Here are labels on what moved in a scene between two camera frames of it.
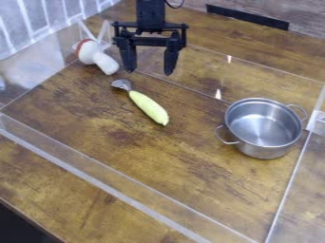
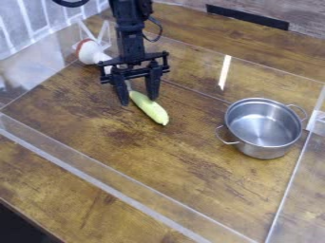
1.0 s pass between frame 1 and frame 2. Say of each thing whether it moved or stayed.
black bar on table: stayed
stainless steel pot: stayed
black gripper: moved
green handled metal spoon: stayed
